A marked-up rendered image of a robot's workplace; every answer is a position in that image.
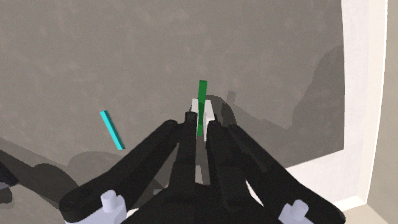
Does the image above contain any turquoise rod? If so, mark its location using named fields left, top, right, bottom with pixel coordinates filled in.
left=100, top=110, right=124, bottom=150

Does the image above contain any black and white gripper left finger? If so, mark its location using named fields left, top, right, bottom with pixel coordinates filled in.
left=59, top=99, right=199, bottom=224

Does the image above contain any green rod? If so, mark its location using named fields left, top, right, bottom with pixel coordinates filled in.
left=197, top=80, right=207, bottom=136

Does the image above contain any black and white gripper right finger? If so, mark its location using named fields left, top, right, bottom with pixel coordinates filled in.
left=203, top=100, right=346, bottom=224

